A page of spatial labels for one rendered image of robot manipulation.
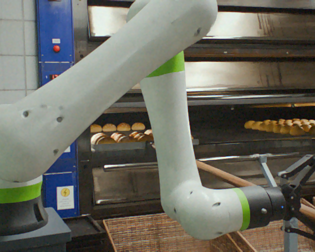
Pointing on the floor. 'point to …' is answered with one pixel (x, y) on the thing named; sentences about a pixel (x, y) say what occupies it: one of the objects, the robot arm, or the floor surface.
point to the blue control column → (56, 25)
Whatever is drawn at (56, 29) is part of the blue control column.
